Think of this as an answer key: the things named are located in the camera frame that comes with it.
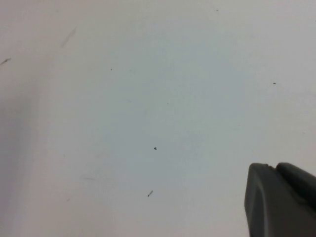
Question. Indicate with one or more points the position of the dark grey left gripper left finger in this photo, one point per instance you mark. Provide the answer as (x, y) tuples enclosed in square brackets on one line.
[(271, 207)]

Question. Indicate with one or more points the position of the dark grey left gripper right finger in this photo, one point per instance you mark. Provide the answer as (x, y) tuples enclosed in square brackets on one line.
[(296, 180)]

